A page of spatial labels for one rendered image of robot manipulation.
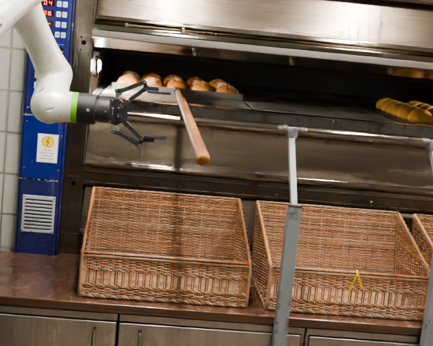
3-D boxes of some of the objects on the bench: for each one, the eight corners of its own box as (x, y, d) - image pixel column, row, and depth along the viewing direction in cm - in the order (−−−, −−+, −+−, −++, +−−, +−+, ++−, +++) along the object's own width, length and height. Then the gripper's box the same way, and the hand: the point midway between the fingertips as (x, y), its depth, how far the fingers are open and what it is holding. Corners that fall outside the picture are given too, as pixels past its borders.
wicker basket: (246, 269, 327) (253, 198, 322) (390, 280, 332) (400, 210, 327) (262, 312, 279) (272, 228, 274) (431, 323, 284) (443, 241, 280)
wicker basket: (85, 257, 322) (91, 185, 317) (234, 268, 327) (242, 197, 323) (74, 297, 274) (81, 213, 270) (249, 309, 279) (258, 226, 275)
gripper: (101, 67, 260) (172, 73, 262) (95, 148, 264) (164, 154, 266) (99, 68, 253) (172, 75, 255) (93, 152, 257) (165, 158, 259)
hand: (164, 115), depth 261 cm, fingers open, 13 cm apart
